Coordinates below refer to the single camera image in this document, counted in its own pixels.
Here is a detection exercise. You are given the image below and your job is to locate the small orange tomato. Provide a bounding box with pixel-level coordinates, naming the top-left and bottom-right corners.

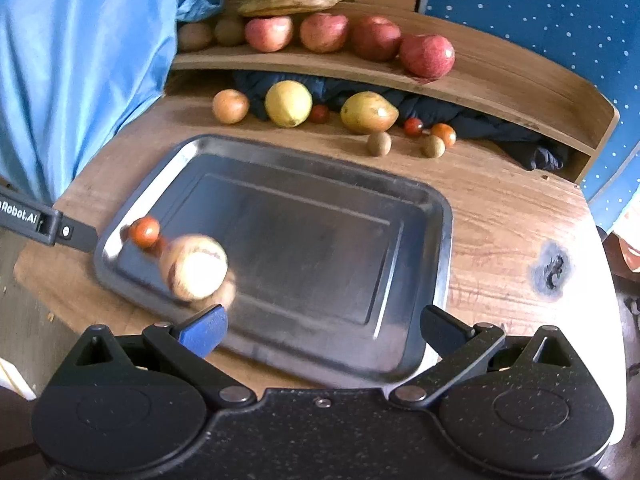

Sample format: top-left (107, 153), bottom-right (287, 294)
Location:
top-left (127, 216), bottom-right (160, 250)

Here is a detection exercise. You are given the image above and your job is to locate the red cherry tomato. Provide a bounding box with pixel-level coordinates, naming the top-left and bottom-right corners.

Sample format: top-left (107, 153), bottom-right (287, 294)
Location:
top-left (308, 104), bottom-right (330, 124)
top-left (402, 117), bottom-right (424, 138)

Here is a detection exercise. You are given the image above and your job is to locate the metal tray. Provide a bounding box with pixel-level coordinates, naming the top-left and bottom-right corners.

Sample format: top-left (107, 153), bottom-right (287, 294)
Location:
top-left (93, 134), bottom-right (452, 389)

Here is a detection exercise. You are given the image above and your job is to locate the light blue curtain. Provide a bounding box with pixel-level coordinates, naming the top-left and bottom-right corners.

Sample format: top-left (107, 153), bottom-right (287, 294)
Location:
top-left (1, 0), bottom-right (177, 204)

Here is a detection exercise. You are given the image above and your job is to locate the small brown longan right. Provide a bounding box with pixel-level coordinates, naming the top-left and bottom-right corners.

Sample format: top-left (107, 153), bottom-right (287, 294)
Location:
top-left (420, 134), bottom-right (446, 158)

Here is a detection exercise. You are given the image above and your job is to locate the small brown longan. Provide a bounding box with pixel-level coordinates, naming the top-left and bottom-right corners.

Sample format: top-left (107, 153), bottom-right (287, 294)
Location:
top-left (420, 134), bottom-right (446, 158)
top-left (367, 131), bottom-right (393, 157)

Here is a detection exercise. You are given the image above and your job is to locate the orange round apple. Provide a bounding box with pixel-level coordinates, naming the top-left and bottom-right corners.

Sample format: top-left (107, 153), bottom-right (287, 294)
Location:
top-left (212, 89), bottom-right (250, 125)

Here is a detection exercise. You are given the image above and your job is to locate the orange cherry tomato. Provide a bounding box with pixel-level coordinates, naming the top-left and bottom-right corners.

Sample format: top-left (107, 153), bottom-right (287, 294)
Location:
top-left (430, 122), bottom-right (457, 148)

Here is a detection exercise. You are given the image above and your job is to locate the small brown longan left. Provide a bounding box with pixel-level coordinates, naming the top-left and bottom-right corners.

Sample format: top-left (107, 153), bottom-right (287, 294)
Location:
top-left (367, 131), bottom-right (393, 157)

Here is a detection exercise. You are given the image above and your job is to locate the dark blue jacket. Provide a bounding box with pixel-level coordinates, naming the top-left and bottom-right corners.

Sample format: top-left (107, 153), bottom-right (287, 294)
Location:
top-left (231, 70), bottom-right (570, 171)

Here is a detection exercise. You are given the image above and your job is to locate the brown kiwi left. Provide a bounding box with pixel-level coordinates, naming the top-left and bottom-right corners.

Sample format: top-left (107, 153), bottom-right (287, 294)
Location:
top-left (177, 23), bottom-right (214, 52)

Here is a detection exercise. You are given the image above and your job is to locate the brown kiwi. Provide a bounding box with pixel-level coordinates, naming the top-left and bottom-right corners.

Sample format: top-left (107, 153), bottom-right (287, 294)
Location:
top-left (177, 23), bottom-right (214, 52)
top-left (214, 18), bottom-right (245, 47)

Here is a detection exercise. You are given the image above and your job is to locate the yellow green pear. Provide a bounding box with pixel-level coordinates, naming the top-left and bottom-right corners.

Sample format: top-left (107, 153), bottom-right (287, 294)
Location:
top-left (340, 91), bottom-right (399, 134)

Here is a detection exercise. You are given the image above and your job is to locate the yellow lemon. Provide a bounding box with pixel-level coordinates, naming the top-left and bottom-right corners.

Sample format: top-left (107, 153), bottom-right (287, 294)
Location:
top-left (265, 80), bottom-right (312, 128)

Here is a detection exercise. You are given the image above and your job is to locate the brown kiwi right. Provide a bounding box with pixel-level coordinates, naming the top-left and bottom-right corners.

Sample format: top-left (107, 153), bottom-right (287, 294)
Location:
top-left (214, 18), bottom-right (245, 47)

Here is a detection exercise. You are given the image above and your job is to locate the curved wooden shelf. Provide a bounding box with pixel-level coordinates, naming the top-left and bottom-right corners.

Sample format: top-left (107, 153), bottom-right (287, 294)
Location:
top-left (171, 2), bottom-right (620, 183)

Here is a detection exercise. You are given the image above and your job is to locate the red apple far left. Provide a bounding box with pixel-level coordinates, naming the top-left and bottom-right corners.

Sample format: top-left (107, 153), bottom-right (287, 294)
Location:
top-left (244, 16), bottom-right (293, 53)

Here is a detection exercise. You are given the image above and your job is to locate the red apple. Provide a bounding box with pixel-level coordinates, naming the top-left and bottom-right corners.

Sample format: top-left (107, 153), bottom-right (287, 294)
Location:
top-left (399, 35), bottom-right (456, 80)
top-left (299, 13), bottom-right (349, 53)
top-left (244, 16), bottom-right (293, 53)
top-left (350, 15), bottom-right (402, 62)

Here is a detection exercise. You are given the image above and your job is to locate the red apple far right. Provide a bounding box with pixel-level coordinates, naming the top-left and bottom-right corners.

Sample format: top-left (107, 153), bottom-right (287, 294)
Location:
top-left (399, 35), bottom-right (456, 80)

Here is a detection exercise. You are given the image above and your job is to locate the blue dotted fabric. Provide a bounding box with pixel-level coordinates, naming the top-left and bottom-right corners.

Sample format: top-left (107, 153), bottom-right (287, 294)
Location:
top-left (420, 0), bottom-right (639, 232)

